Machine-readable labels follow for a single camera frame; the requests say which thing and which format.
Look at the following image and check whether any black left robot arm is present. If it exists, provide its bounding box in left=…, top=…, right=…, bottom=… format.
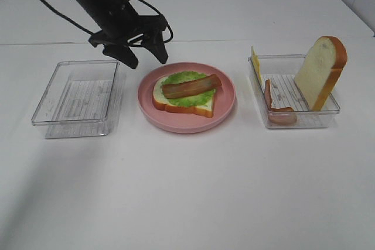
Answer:
left=40, top=0, right=171, bottom=69

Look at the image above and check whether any bacon strip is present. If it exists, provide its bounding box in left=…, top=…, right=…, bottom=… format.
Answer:
left=161, top=74, right=221, bottom=98
left=264, top=80, right=297, bottom=125

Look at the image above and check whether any green lettuce leaf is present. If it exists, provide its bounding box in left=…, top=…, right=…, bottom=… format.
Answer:
left=153, top=71, right=216, bottom=109

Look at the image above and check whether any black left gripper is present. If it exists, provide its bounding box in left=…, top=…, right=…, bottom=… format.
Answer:
left=79, top=0, right=168, bottom=69

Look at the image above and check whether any pink round plate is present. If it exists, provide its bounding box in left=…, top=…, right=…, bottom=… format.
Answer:
left=138, top=62, right=236, bottom=133

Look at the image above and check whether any right clear plastic container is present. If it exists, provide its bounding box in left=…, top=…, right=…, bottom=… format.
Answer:
left=248, top=54, right=340, bottom=129

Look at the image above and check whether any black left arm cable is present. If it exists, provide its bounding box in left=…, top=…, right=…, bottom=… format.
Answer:
left=23, top=0, right=174, bottom=43

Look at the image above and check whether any clear plastic container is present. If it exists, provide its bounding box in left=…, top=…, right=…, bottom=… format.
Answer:
left=31, top=60, right=125, bottom=139
left=248, top=54, right=340, bottom=129

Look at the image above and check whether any yellow cheese slice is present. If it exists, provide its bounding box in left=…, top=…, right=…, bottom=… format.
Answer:
left=250, top=46, right=263, bottom=85

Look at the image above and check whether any left clear plastic container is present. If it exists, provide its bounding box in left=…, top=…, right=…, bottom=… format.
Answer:
left=31, top=60, right=125, bottom=139

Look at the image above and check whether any bread slice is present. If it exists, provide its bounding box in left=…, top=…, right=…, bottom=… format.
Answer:
left=294, top=36, right=347, bottom=111
left=152, top=76, right=215, bottom=118

